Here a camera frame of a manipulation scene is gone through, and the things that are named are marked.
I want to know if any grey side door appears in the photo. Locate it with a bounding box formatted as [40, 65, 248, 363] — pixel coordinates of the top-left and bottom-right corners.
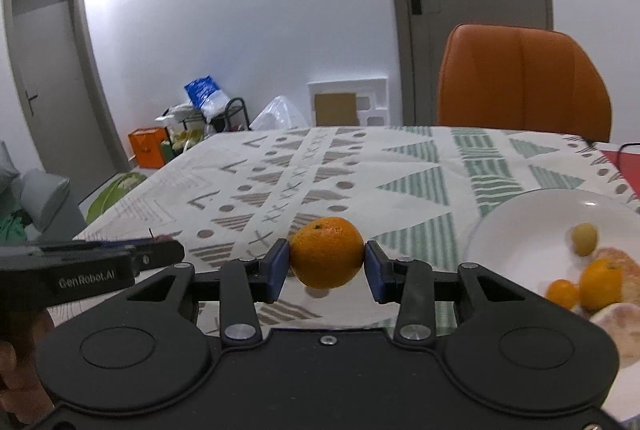
[3, 0, 130, 202]

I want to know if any grey sofa cushion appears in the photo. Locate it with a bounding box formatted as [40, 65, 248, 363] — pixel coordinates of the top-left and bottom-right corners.
[1, 142, 87, 244]

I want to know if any orange leather chair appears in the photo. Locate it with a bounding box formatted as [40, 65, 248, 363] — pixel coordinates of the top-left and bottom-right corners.
[437, 24, 613, 142]

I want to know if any small orange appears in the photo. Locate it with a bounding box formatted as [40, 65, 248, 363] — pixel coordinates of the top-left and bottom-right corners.
[544, 279, 579, 311]

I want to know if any person's left hand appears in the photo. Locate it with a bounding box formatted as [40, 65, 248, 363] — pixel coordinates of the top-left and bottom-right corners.
[1, 310, 54, 424]

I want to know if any clear plastic bag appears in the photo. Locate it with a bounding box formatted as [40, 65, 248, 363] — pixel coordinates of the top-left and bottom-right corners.
[250, 96, 309, 130]

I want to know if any orange box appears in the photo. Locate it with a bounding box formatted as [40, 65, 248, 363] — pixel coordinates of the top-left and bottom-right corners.
[128, 127, 168, 169]

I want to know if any white enamel plate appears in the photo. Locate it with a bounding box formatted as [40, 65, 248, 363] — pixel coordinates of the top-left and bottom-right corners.
[444, 189, 639, 429]

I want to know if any green floor mat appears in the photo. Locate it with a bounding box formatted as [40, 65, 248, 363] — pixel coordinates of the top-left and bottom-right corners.
[86, 171, 146, 224]

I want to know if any medium orange front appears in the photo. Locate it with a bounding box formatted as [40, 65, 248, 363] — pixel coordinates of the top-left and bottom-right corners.
[578, 258, 624, 313]

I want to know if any white foam packaging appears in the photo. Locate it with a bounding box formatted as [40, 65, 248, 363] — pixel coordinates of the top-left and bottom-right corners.
[307, 78, 390, 127]

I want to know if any black cable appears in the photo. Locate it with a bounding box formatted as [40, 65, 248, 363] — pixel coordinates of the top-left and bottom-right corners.
[574, 137, 640, 202]

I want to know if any blue white plastic bag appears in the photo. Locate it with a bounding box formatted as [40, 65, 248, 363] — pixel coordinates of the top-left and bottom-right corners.
[184, 76, 230, 120]

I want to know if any peeled pomelo segment large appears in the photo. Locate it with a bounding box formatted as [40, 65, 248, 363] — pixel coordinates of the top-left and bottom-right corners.
[590, 302, 640, 364]

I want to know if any large orange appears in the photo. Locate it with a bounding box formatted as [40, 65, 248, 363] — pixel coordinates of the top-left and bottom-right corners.
[290, 217, 364, 289]

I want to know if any red cartoon mat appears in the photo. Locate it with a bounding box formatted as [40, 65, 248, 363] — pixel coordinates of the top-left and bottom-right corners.
[601, 143, 639, 199]

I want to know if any brown-green round fruit front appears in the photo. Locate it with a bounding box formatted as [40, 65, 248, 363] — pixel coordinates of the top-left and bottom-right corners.
[570, 223, 599, 257]

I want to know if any red apple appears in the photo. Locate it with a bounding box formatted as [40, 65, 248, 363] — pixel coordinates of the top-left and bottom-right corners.
[148, 229, 172, 242]

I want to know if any patterned white tablecloth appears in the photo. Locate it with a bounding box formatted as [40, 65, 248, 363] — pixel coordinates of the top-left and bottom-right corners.
[84, 127, 639, 271]

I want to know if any peeled orange pomelo segment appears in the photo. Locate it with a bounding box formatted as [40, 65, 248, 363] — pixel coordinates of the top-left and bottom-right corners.
[596, 247, 640, 306]

